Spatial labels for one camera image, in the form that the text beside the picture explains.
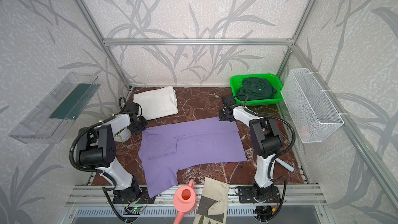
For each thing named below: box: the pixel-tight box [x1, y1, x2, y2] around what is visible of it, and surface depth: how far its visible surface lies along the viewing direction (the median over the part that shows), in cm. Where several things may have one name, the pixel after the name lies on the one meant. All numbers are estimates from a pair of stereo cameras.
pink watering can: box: [173, 178, 198, 224], surface depth 64 cm
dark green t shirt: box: [236, 77, 277, 101], surface depth 115 cm
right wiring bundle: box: [252, 199, 284, 223], surface depth 71 cm
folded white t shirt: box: [132, 85, 179, 121], surface depth 110 cm
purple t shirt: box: [137, 117, 248, 198], surface depth 91 cm
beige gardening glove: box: [193, 176, 230, 224], surface depth 72 cm
